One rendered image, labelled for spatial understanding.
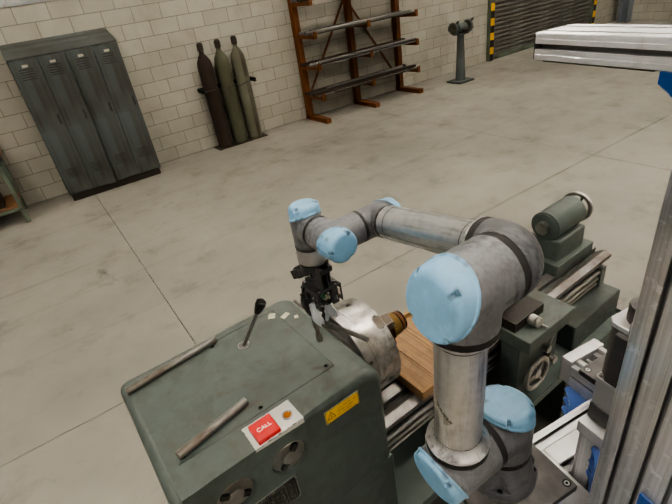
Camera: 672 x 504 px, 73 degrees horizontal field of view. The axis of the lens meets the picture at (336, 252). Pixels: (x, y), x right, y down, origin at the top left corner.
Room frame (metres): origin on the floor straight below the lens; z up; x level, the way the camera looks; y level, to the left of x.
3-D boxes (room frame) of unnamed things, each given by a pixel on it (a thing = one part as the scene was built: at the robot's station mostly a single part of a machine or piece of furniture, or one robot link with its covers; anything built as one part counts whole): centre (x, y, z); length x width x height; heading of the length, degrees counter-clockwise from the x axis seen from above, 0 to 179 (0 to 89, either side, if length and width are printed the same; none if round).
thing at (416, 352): (1.31, -0.25, 0.89); 0.36 x 0.30 x 0.04; 32
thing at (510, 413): (0.61, -0.28, 1.33); 0.13 x 0.12 x 0.14; 119
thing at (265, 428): (0.75, 0.24, 1.26); 0.06 x 0.06 x 0.02; 32
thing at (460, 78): (9.57, -3.07, 0.57); 0.47 x 0.37 x 1.14; 120
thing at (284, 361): (0.94, 0.30, 1.06); 0.59 x 0.48 x 0.39; 122
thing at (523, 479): (0.61, -0.29, 1.21); 0.15 x 0.15 x 0.10
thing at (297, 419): (0.76, 0.22, 1.23); 0.13 x 0.08 x 0.06; 122
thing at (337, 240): (0.88, -0.01, 1.68); 0.11 x 0.11 x 0.08; 29
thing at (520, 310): (1.50, -0.58, 0.95); 0.43 x 0.18 x 0.04; 32
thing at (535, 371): (1.33, -0.73, 0.73); 0.27 x 0.12 x 0.27; 122
